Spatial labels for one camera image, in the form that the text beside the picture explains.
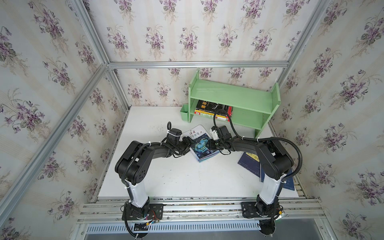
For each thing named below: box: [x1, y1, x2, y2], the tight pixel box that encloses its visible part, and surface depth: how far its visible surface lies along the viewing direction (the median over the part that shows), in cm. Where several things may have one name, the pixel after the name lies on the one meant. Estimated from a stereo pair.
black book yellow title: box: [195, 100, 229, 115], surface depth 97 cm
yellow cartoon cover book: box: [194, 109, 227, 119], surface depth 97 cm
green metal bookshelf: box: [188, 69, 281, 138], surface depth 97 cm
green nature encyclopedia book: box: [194, 111, 231, 122], surface depth 100 cm
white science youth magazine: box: [181, 124, 221, 163], surface depth 100 cm
